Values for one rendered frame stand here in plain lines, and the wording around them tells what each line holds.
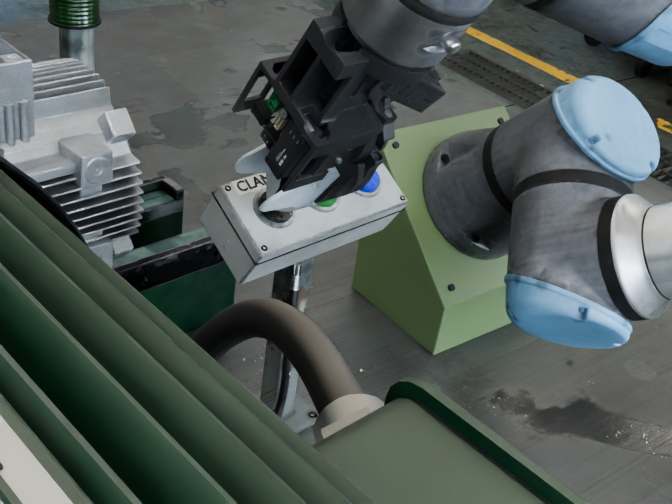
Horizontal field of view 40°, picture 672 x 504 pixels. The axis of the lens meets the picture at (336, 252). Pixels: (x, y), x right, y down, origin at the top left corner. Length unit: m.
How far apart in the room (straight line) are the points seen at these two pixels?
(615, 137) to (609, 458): 0.32
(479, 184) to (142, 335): 0.86
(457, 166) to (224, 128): 0.57
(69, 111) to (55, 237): 0.67
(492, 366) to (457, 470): 0.88
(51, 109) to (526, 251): 0.44
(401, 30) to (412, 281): 0.55
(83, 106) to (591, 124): 0.46
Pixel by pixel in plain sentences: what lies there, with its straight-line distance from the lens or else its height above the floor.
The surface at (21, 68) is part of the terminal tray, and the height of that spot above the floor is 1.14.
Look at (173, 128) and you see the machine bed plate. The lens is 1.49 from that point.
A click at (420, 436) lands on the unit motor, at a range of 0.19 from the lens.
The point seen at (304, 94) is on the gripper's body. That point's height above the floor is 1.21.
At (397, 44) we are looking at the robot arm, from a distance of 0.55.
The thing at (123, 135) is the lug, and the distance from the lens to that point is 0.83.
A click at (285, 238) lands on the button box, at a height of 1.05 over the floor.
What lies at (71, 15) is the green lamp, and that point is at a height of 1.05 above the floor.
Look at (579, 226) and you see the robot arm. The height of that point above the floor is 1.04.
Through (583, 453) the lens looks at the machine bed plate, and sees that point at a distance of 1.00.
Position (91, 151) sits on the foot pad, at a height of 1.07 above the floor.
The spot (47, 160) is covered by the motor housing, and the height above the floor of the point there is 1.06.
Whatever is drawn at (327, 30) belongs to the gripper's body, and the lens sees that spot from 0.57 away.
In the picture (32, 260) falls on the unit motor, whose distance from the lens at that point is 0.17.
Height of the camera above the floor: 1.44
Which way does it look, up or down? 32 degrees down
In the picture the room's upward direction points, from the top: 9 degrees clockwise
